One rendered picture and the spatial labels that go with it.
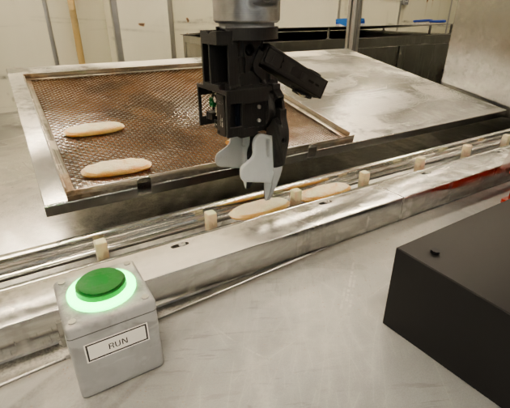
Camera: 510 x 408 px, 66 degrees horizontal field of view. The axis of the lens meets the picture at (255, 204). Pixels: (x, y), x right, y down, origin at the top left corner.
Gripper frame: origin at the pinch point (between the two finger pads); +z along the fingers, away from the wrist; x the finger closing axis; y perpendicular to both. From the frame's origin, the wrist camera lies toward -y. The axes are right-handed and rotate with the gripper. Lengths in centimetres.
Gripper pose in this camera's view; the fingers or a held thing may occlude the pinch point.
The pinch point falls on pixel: (261, 184)
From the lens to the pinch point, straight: 54.9
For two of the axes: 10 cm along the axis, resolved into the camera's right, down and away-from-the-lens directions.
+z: 0.0, 9.0, 4.4
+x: 5.6, 3.6, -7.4
